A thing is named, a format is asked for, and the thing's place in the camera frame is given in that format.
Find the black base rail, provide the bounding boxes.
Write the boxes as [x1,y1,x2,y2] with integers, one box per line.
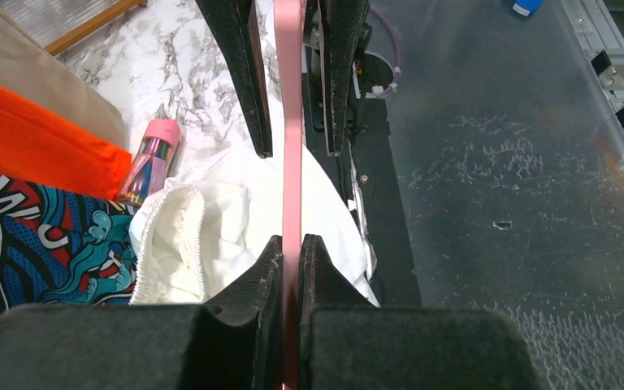
[302,47,421,306]

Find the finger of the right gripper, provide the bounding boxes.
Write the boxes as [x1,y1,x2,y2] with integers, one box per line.
[318,0,370,156]
[196,0,273,158]

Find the pink pen pack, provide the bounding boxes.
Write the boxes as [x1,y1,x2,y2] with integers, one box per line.
[115,119,181,206]

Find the orange shorts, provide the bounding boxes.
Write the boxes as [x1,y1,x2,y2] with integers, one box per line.
[0,87,132,199]

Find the white shorts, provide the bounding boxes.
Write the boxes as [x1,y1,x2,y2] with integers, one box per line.
[129,145,376,304]

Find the comic print shorts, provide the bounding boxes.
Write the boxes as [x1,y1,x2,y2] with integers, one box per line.
[0,175,137,318]

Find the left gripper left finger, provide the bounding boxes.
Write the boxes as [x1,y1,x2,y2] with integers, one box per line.
[0,236,283,389]

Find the pink hanger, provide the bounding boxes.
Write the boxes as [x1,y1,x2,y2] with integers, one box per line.
[274,0,306,389]

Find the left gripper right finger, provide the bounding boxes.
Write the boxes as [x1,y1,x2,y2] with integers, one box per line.
[298,234,542,389]

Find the beige shorts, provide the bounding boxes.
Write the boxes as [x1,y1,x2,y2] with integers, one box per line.
[0,7,127,148]

